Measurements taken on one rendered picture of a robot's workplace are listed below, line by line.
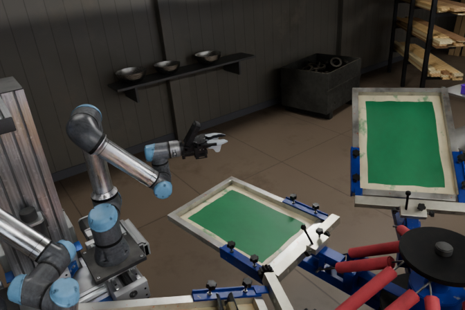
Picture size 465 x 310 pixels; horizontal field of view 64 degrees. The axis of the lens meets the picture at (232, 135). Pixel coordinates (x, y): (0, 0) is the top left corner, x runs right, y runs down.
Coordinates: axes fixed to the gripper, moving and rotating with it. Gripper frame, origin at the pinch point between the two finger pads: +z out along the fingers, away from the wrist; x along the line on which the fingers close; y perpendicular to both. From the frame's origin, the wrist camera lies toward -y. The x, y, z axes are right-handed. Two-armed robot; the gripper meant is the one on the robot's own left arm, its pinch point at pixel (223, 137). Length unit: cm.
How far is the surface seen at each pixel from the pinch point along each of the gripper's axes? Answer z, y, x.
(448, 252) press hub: 71, 24, 65
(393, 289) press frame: 63, 59, 54
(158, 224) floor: -49, 190, -148
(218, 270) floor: -1, 179, -68
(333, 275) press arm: 46, 71, 32
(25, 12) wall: -156, 4, -318
